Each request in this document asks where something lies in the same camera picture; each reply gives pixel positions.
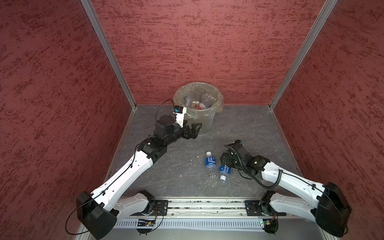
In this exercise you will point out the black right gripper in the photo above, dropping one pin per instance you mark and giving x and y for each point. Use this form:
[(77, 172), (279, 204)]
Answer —
[(229, 157)]

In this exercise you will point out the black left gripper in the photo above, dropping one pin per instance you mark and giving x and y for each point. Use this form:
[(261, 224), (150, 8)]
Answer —
[(193, 133)]

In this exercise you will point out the blue label bottle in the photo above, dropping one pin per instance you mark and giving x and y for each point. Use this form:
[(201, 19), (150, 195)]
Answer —
[(224, 173), (211, 166), (208, 100)]

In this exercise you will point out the clear bottle red label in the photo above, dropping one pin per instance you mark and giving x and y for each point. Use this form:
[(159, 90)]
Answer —
[(201, 106)]

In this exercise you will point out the clear purple tinted bottle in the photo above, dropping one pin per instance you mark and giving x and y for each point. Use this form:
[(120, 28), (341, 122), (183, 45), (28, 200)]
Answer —
[(188, 101)]

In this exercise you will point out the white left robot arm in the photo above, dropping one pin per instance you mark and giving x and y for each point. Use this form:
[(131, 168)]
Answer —
[(99, 211)]

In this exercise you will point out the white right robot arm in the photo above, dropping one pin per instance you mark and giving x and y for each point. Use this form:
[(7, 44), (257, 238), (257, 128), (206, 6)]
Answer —
[(288, 193)]

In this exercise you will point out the translucent green bin liner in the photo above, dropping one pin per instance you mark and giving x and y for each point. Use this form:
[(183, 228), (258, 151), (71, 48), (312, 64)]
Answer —
[(210, 90)]

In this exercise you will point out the grey mesh waste bin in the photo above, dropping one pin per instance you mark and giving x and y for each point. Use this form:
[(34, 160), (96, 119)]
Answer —
[(207, 120)]

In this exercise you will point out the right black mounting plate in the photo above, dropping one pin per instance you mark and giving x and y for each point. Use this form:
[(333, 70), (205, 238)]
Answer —
[(256, 209)]

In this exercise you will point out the black mounting plate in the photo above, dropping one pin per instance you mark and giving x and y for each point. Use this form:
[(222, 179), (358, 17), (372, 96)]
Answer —
[(160, 207), (256, 209)]

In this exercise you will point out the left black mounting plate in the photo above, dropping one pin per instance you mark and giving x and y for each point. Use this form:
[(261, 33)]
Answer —
[(160, 207)]

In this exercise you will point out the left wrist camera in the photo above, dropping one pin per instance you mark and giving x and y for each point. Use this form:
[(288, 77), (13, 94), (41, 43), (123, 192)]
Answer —
[(180, 113)]

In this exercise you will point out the white slotted cable duct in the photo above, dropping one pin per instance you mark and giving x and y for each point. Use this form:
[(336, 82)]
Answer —
[(253, 225)]

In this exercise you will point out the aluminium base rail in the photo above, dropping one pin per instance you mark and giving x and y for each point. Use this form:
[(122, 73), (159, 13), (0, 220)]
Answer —
[(207, 208)]

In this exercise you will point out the left aluminium corner post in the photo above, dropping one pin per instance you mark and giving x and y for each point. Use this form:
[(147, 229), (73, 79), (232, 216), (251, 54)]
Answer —
[(97, 26)]

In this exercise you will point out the aluminium corner post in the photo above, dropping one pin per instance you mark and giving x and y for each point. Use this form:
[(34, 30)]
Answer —
[(317, 26), (97, 26)]

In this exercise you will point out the right aluminium corner post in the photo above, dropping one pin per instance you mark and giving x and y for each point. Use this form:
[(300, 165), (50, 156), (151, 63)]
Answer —
[(317, 26)]

